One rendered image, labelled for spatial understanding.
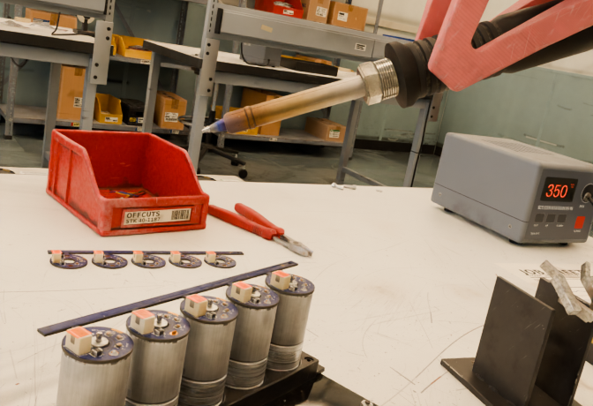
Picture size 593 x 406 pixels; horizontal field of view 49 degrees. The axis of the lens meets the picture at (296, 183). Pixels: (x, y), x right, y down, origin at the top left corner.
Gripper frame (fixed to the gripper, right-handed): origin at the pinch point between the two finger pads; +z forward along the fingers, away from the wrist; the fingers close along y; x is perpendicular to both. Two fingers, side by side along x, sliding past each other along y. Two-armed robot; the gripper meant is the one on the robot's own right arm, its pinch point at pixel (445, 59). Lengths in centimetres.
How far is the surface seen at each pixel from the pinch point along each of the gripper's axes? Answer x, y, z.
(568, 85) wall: 242, -472, -132
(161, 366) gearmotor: -1.0, 0.9, 15.7
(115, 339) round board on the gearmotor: -3.2, 1.3, 15.6
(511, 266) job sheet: 28.9, -32.6, 4.6
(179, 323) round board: -1.2, -0.5, 14.5
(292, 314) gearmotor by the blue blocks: 4.0, -5.0, 12.8
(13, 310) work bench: -6.2, -12.4, 24.4
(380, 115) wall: 163, -556, -22
